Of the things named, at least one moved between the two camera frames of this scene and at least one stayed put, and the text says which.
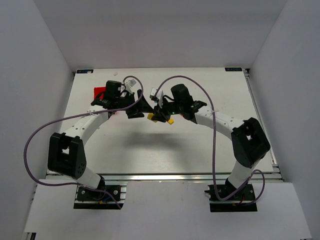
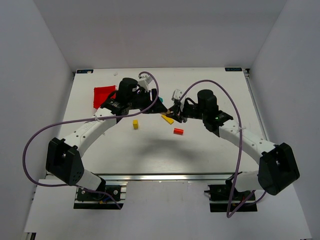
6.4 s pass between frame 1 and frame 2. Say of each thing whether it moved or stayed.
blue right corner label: stayed
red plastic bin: stayed
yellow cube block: moved
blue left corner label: stayed
